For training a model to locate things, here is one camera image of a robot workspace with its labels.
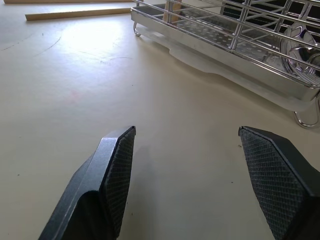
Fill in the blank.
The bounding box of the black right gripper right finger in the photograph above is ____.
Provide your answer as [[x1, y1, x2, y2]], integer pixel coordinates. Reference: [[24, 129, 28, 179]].
[[238, 125, 320, 240]]

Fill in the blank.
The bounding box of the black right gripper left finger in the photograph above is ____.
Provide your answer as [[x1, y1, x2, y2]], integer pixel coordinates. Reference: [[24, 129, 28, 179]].
[[37, 125, 137, 240]]

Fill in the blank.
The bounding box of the stainless steel spoon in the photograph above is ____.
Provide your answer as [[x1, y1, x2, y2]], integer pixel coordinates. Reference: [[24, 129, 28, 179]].
[[279, 21, 320, 87]]

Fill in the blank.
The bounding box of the light wooden chopstick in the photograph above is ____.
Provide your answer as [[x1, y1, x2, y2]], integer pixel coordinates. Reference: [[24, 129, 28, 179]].
[[24, 7, 133, 22]]

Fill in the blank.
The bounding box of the chrome wire dish rack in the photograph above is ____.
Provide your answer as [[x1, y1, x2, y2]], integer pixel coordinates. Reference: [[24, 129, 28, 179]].
[[130, 0, 320, 128]]

